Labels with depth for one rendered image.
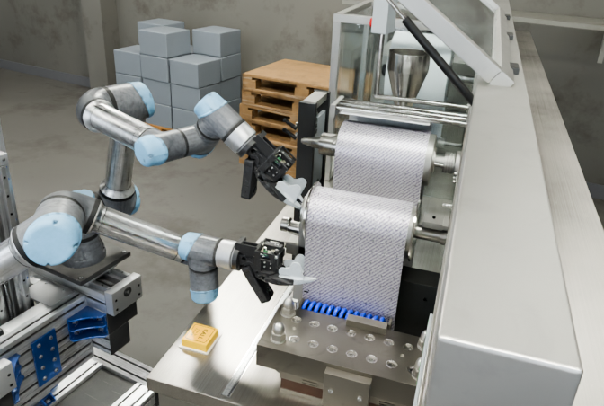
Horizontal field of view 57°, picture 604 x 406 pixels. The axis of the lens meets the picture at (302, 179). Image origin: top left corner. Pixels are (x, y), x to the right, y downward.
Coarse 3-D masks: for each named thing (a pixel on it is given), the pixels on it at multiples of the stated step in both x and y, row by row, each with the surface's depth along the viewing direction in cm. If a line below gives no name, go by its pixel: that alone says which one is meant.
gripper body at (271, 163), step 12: (264, 132) 136; (252, 144) 134; (264, 144) 133; (240, 156) 136; (252, 156) 136; (264, 156) 135; (276, 156) 136; (288, 156) 137; (264, 168) 134; (276, 168) 133; (288, 168) 136; (276, 180) 135
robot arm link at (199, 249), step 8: (184, 240) 142; (192, 240) 141; (200, 240) 141; (208, 240) 141; (216, 240) 141; (184, 248) 141; (192, 248) 140; (200, 248) 140; (208, 248) 139; (216, 248) 139; (184, 256) 142; (192, 256) 141; (200, 256) 140; (208, 256) 139; (192, 264) 142; (200, 264) 141; (208, 264) 141
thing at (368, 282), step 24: (312, 240) 132; (312, 264) 134; (336, 264) 132; (360, 264) 130; (384, 264) 128; (312, 288) 137; (336, 288) 135; (360, 288) 133; (384, 288) 130; (360, 312) 135; (384, 312) 133
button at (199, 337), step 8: (192, 328) 143; (200, 328) 143; (208, 328) 143; (184, 336) 140; (192, 336) 140; (200, 336) 140; (208, 336) 141; (216, 336) 143; (184, 344) 140; (192, 344) 139; (200, 344) 138; (208, 344) 138
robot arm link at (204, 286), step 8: (192, 272) 143; (200, 272) 142; (208, 272) 143; (216, 272) 145; (192, 280) 144; (200, 280) 143; (208, 280) 144; (216, 280) 146; (192, 288) 145; (200, 288) 144; (208, 288) 145; (216, 288) 147; (192, 296) 147; (200, 296) 145; (208, 296) 146; (216, 296) 148
